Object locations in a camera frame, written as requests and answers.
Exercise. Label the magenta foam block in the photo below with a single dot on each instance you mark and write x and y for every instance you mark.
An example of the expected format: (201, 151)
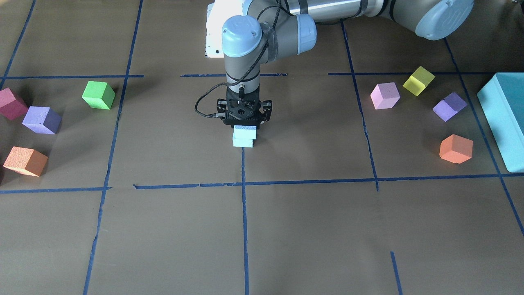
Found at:
(11, 105)

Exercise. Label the orange foam block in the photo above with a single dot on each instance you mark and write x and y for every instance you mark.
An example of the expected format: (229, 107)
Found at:
(456, 149)
(26, 161)

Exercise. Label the pink foam block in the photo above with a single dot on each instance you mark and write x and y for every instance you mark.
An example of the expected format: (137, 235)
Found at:
(385, 95)

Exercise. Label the light blue foam block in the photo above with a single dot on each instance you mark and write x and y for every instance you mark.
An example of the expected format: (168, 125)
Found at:
(243, 143)

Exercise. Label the purple foam block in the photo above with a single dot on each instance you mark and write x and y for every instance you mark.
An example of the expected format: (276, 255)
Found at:
(42, 120)
(449, 106)

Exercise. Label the green foam block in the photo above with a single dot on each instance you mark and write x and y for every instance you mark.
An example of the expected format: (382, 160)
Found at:
(98, 95)

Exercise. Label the yellow foam block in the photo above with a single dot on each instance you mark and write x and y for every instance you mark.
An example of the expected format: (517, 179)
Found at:
(418, 81)

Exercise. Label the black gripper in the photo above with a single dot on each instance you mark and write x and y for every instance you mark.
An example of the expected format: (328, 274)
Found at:
(221, 106)

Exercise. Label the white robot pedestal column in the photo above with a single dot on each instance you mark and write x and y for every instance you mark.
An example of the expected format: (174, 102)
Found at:
(218, 12)

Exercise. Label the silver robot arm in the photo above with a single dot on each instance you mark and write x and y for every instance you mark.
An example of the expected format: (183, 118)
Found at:
(250, 33)

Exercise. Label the teal plastic bin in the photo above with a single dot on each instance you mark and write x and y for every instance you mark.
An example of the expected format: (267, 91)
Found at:
(502, 101)

